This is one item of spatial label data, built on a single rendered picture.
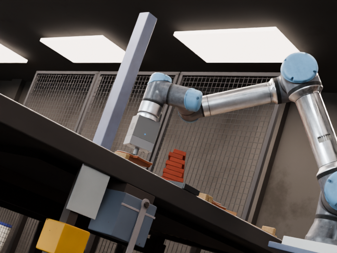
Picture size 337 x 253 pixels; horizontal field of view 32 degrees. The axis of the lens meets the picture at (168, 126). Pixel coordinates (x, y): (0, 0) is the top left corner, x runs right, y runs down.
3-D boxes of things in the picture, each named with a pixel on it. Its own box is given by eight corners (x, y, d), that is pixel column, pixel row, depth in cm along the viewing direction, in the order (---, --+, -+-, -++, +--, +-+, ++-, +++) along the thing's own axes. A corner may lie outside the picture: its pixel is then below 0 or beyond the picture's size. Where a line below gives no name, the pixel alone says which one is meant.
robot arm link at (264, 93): (307, 74, 218) (177, 102, 222) (309, 62, 208) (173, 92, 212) (315, 103, 214) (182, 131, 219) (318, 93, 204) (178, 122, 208)
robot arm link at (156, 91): (173, 75, 202) (149, 69, 204) (163, 104, 199) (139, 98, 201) (176, 83, 209) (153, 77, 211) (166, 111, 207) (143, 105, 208)
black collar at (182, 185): (198, 196, 182) (200, 191, 182) (183, 188, 177) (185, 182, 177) (180, 192, 187) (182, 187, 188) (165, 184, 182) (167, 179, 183)
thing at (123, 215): (143, 261, 163) (164, 199, 167) (109, 249, 154) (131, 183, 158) (116, 253, 171) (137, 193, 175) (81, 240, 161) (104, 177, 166)
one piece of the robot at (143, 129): (155, 117, 210) (140, 160, 207) (133, 107, 207) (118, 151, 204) (166, 114, 202) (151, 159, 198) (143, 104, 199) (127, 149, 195)
